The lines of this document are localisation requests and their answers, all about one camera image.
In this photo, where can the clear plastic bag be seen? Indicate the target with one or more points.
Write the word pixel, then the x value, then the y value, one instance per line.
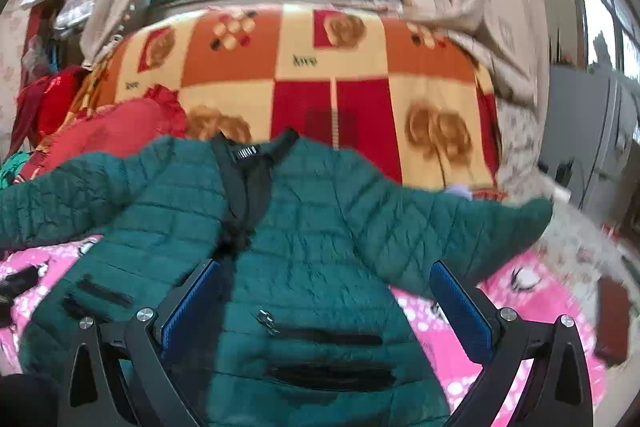
pixel 75 9

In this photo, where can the checkered rose print blanket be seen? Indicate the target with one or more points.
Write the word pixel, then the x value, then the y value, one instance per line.
pixel 360 72

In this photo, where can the dark green quilted jacket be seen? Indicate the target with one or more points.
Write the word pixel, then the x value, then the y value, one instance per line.
pixel 320 227

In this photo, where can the side window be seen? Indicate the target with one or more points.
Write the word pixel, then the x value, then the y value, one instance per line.
pixel 607 17

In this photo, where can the red heart-shaped frilled pillow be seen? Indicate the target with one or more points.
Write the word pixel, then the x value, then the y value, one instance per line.
pixel 107 129

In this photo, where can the lavender cloth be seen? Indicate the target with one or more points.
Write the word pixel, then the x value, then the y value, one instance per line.
pixel 460 192

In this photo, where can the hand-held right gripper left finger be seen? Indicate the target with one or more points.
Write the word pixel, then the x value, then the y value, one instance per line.
pixel 192 302

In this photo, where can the grey cabinet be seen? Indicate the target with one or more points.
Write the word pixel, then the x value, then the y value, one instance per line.
pixel 585 132

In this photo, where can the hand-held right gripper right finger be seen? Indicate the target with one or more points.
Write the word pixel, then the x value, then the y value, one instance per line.
pixel 460 312

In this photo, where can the green cloth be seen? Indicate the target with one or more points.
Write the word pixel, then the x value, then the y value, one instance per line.
pixel 12 169

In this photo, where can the red clothes pile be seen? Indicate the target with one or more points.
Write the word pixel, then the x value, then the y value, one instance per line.
pixel 47 102

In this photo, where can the pink penguin print blanket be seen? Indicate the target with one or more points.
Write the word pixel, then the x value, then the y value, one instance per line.
pixel 440 347

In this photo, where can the white floral bed sheet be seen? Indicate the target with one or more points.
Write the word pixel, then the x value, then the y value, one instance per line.
pixel 560 237

